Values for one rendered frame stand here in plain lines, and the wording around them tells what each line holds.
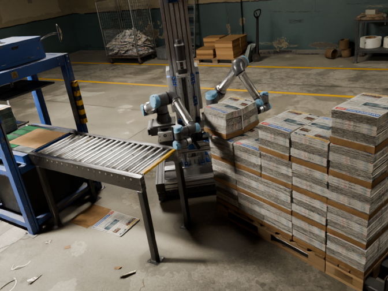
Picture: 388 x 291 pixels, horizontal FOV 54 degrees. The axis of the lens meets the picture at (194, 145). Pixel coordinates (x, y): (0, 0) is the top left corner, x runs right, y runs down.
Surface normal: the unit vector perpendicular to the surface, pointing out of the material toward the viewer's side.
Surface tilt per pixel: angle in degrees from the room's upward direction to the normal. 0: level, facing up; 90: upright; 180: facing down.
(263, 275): 0
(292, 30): 90
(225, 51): 90
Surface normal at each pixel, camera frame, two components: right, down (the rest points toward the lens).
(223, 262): -0.12, -0.90
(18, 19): 0.84, 0.13
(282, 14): -0.52, 0.41
